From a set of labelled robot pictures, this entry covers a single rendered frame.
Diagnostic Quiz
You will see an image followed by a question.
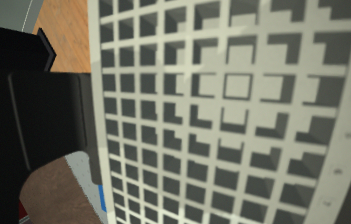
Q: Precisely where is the blue tape outline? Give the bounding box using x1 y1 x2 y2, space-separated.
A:
98 185 107 212

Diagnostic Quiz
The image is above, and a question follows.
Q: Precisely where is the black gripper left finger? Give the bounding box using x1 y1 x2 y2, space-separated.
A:
0 69 103 224

